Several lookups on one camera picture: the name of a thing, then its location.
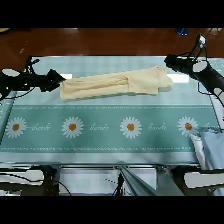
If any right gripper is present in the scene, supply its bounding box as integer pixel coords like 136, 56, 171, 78
163, 53, 193, 76

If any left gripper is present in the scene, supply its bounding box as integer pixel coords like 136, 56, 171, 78
39, 68, 67, 93

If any cream shirt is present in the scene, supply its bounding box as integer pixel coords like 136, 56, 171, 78
59, 65, 175, 101

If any white garment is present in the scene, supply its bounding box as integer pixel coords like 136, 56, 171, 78
190, 133, 210, 168

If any light blue garment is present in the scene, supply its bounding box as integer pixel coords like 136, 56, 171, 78
199, 129, 224, 171

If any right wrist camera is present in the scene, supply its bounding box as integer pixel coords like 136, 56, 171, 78
191, 32, 210, 62

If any black cable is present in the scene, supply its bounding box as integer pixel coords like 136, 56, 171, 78
112, 172, 127, 197
53, 180, 73, 197

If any silver frame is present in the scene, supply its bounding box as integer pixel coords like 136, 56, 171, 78
0, 161, 224, 197

